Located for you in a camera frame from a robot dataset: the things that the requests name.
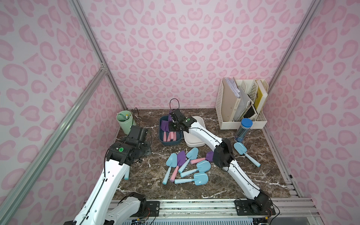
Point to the purple square shovel middle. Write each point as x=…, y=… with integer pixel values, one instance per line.
x=208, y=157

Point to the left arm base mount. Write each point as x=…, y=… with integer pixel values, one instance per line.
x=146, y=208

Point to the blue square shovel front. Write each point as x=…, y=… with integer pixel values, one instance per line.
x=198, y=179

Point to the aluminium front rail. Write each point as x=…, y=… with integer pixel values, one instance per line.
x=288, y=211

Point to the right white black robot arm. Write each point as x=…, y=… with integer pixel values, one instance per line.
x=223, y=158

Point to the white storage box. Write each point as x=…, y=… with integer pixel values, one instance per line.
x=192, y=141

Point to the dark teal storage box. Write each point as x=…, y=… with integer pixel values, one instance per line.
x=160, y=134

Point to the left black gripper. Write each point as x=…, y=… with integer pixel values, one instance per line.
x=141, y=133

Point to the blue lid pencil tube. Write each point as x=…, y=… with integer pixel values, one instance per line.
x=242, y=131

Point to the blue pointed shovel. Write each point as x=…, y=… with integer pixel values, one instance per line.
x=192, y=154
x=171, y=163

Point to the purple square shovel pink handle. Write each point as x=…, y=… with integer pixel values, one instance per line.
x=165, y=128

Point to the white desk file organizer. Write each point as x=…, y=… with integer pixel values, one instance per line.
x=238, y=99

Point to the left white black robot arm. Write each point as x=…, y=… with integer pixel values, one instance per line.
x=118, y=160

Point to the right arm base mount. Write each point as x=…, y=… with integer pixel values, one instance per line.
x=261, y=206

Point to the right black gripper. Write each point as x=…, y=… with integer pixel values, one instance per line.
x=176, y=123

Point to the green pen holder cup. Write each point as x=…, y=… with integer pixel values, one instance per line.
x=126, y=120

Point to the blue round shovel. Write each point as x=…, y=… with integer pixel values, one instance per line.
x=202, y=167

